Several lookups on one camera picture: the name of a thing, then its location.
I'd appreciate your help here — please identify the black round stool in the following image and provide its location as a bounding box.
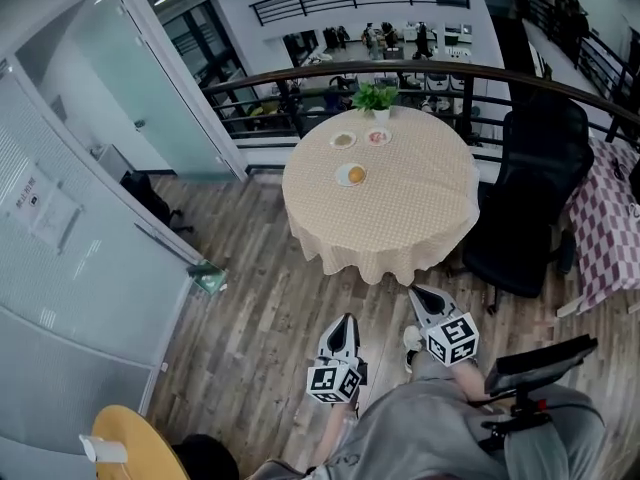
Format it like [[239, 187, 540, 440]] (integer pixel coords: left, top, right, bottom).
[[171, 433, 242, 480]]

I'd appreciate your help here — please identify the person's right forearm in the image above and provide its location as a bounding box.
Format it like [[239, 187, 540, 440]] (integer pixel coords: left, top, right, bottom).
[[451, 359, 490, 405]]

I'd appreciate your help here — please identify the person's left forearm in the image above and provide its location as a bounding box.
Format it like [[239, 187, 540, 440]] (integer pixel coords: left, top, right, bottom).
[[306, 401, 360, 475]]

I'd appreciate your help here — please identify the green potted plant white pot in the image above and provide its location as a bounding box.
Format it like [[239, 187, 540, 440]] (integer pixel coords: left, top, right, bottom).
[[350, 81, 400, 122]]

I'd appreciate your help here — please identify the paper notice on glass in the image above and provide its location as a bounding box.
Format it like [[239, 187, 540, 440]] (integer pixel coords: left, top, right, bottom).
[[3, 159, 84, 255]]

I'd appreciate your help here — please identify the black curved handrail railing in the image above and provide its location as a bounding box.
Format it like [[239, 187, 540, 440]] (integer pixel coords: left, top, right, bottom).
[[201, 59, 640, 165]]

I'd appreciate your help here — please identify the frosted glass door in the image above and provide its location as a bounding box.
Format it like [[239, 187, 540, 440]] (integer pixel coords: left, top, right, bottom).
[[14, 0, 247, 183]]

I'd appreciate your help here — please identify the round wooden side table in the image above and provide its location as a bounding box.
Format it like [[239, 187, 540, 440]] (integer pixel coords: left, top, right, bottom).
[[90, 403, 192, 480]]

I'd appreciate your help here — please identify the black mesh office chair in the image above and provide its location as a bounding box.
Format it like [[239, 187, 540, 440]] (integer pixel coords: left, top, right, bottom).
[[461, 89, 597, 315]]

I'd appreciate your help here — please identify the white plate of pink food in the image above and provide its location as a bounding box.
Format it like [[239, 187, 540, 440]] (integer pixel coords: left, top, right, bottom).
[[363, 126, 394, 147]]

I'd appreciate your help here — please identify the person's grey clothing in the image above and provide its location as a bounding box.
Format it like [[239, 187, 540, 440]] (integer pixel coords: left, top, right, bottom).
[[244, 349, 609, 480]]

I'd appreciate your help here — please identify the person's white shoe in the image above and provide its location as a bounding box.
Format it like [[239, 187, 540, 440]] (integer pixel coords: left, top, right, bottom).
[[401, 324, 426, 375]]

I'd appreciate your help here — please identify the round table yellow checked cloth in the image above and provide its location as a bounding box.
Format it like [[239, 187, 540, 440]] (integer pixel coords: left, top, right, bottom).
[[281, 104, 482, 287]]

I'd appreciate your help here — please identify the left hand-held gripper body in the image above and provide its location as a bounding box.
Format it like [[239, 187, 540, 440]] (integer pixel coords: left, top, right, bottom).
[[305, 359, 369, 407]]

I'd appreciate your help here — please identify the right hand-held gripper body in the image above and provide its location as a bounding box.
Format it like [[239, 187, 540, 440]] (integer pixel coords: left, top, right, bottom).
[[423, 312, 481, 370]]

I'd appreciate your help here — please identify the black chest mount bracket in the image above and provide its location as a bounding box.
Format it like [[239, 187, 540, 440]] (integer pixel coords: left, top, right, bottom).
[[478, 395, 555, 455]]

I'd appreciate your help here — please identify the table with purple checked cloth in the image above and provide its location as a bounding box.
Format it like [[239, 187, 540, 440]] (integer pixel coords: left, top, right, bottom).
[[556, 137, 640, 317]]

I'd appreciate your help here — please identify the black chest-mounted tablet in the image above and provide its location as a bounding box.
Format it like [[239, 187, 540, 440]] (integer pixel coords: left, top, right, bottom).
[[483, 333, 599, 397]]

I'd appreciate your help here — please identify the white cylindrical humidifier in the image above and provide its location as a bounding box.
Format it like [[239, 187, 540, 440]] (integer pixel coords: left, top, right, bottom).
[[78, 433, 129, 465]]

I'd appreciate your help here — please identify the black chair behind glass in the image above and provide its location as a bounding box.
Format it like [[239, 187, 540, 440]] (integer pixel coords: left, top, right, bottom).
[[119, 169, 194, 235]]

